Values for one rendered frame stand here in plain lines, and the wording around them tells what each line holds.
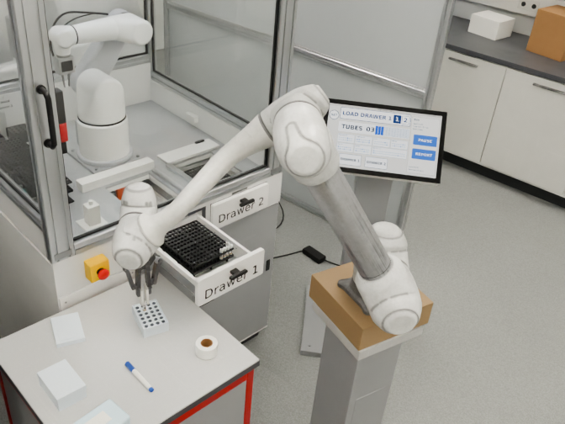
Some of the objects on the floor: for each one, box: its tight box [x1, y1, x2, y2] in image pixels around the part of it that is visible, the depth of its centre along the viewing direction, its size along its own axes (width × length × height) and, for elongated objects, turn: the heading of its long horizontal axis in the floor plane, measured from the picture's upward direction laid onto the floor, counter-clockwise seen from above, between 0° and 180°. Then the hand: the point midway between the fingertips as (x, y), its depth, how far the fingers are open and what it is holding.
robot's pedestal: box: [310, 301, 424, 424], centre depth 243 cm, size 30×30×76 cm
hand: (143, 294), depth 206 cm, fingers closed, pressing on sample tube
